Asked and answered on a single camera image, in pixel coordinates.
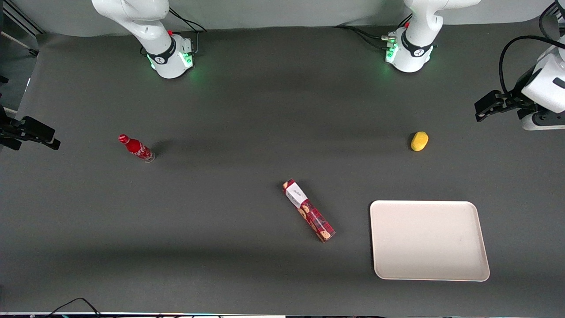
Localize dark metal frame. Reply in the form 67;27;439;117
0;0;45;58

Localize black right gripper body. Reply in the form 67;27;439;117
0;106;23;151

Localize yellow lemon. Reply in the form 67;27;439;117
411;131;429;152

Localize black left arm wrist cable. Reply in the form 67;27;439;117
498;0;565;95

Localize black right arm base cable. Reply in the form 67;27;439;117
140;6;208;57

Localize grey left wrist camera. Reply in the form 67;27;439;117
522;110;565;131

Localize black left arm base cable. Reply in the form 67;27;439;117
334;13;413;50

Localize red cola bottle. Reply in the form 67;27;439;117
118;134;156;163

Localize black table edge cable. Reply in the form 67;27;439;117
44;297;103;318

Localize cream plastic tray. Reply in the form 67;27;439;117
369;200;491;282

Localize red tartan cookie box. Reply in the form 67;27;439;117
282;178;336;242

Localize black arm base cable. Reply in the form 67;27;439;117
140;6;208;57
334;13;413;50

